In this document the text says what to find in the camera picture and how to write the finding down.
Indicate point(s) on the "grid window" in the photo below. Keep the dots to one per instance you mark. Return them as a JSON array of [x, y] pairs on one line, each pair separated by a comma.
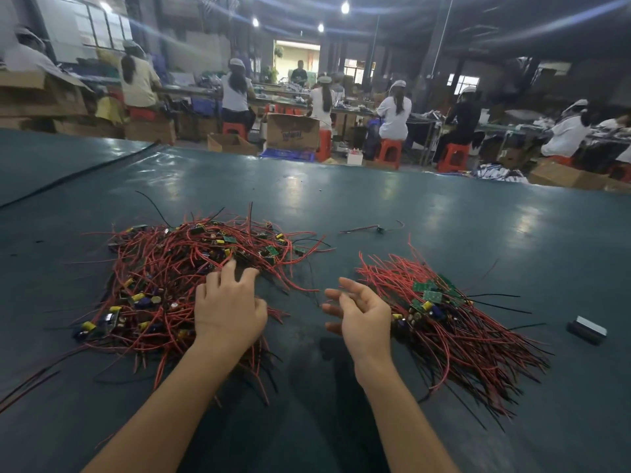
[[102, 26]]

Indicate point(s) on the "person's left forearm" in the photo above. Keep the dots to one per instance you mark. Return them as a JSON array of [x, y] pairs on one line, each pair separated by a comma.
[[153, 418]]

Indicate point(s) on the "heap of black white items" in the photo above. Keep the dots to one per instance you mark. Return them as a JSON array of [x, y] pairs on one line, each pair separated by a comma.
[[501, 173]]

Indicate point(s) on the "yellow sack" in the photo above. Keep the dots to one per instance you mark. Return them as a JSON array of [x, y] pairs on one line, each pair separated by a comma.
[[110, 110]]

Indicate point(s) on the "person's left hand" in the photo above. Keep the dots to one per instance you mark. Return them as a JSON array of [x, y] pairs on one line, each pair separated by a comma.
[[229, 310]]

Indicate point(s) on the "blue plastic crate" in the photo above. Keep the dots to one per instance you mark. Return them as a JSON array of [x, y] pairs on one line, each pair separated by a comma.
[[289, 154]]

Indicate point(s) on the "small black grey block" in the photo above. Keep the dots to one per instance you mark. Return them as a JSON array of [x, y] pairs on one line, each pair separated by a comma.
[[587, 329]]

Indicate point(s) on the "large open cardboard box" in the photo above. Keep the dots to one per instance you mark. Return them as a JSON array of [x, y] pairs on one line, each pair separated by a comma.
[[41, 95]]

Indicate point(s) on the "person's right forearm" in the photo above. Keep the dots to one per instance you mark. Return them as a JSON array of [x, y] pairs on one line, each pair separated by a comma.
[[404, 428]]

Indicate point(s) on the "person's right hand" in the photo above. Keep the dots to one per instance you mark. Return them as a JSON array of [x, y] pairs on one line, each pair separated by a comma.
[[365, 320]]

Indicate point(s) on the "dark green table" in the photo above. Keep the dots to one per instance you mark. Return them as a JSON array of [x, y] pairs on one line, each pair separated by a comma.
[[513, 231]]

